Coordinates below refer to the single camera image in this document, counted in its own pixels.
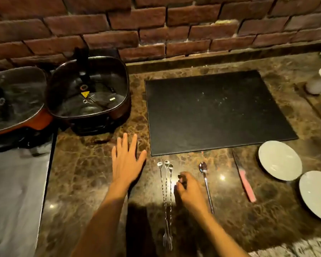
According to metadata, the person's left hand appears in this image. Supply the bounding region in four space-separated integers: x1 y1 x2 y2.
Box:
111 133 147 187

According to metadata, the person's right hand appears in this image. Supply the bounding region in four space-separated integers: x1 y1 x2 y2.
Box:
175 172 210 213

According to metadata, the person's left forearm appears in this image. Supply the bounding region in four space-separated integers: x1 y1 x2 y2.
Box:
70 181 129 257

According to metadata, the person's right forearm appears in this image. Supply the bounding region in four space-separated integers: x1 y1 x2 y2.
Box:
195 208 250 257

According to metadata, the long twisted metal bar spoon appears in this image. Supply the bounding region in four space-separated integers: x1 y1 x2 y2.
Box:
167 164 174 251
164 160 170 238
157 162 168 247

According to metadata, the silver metal spoon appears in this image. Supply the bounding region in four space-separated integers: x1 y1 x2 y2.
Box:
198 162 215 214

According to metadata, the black electric hot pot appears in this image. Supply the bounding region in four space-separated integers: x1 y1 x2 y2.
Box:
45 56 132 136

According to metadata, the black rectangular cutting mat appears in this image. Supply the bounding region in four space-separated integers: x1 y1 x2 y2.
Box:
145 70 299 157

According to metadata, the orange electric pot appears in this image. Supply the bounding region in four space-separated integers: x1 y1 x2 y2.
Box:
0 66 54 153

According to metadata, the white round plate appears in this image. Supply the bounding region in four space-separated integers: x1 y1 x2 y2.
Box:
299 171 321 224
258 140 303 181

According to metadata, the large glass pot lid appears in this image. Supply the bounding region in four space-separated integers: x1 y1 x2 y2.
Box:
0 66 48 134

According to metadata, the patterned white cloth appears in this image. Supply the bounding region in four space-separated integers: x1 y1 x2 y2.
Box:
247 234 321 257

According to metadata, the brown serving tray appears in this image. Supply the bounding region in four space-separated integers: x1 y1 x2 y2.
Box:
294 80 321 132

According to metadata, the white cup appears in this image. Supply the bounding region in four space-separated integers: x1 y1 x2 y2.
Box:
305 67 321 95

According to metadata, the pink handled knife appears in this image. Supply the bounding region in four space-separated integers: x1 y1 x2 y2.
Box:
232 149 257 203

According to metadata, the glass lid with black handle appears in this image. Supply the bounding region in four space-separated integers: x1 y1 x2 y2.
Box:
47 47 130 118

